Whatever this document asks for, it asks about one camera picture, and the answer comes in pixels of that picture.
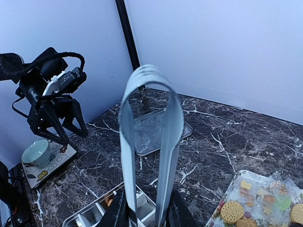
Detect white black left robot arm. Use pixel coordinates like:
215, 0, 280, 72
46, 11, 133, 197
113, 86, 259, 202
0, 47, 88, 227

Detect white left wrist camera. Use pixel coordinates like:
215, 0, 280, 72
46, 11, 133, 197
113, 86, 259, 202
42, 67, 87, 96

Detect left black frame post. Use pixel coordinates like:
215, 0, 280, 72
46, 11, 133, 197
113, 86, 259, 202
115, 0, 140, 71

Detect silver metal tongs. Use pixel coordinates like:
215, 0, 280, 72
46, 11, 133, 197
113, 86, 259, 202
118, 64, 185, 227

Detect green ceramic cup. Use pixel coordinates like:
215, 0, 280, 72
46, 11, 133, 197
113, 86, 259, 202
21, 139, 51, 168

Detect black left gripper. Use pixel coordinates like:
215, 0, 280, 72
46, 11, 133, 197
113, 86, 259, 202
15, 80, 88, 144

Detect floral square coaster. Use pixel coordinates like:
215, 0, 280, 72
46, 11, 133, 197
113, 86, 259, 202
21, 140, 78, 190

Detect silver divided cookie tin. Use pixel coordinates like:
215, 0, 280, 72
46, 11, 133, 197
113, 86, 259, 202
62, 182, 156, 227

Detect silver tin lid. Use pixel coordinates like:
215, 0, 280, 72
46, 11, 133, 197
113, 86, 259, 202
132, 111, 193, 157

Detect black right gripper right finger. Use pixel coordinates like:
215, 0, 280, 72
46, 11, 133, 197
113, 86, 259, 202
166, 189, 198, 227

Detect tan sandwich biscuit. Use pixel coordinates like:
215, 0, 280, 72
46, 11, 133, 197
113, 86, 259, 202
220, 201, 244, 224

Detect floral cookie tray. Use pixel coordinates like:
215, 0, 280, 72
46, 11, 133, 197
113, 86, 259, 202
206, 170, 303, 227

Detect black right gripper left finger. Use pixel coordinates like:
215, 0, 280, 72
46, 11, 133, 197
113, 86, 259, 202
97, 190, 127, 227

